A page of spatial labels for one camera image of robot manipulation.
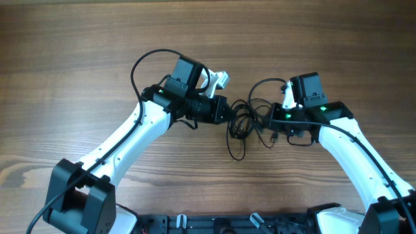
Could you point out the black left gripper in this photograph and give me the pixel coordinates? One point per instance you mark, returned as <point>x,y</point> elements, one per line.
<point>218,102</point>

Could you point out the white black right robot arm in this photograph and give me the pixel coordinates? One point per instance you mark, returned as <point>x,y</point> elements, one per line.
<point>389,200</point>

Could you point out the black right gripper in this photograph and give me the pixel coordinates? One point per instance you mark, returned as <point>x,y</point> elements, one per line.
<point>277,127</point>

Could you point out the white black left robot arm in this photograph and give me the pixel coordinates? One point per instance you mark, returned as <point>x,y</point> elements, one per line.
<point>81,196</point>

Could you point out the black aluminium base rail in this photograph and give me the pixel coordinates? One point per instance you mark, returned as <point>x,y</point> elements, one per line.
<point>250,224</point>

